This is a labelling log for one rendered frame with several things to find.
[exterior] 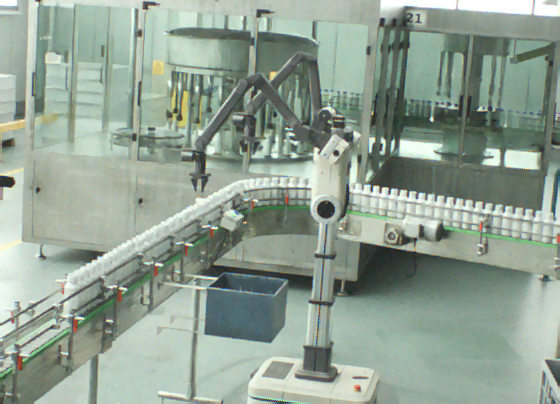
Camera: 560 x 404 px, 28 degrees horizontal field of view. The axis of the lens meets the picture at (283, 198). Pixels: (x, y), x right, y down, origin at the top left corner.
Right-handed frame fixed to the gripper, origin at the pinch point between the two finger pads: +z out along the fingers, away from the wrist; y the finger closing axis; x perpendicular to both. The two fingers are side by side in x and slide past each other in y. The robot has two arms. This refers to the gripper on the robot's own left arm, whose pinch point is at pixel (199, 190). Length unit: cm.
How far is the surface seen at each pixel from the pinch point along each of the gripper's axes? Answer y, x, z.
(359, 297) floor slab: 52, 300, 124
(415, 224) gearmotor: 106, 89, 22
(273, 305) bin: 59, -81, 33
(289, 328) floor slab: 17, 192, 124
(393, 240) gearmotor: 93, 97, 35
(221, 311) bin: 36, -81, 39
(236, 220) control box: 19.5, 5.3, 14.4
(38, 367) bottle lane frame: 5, -208, 30
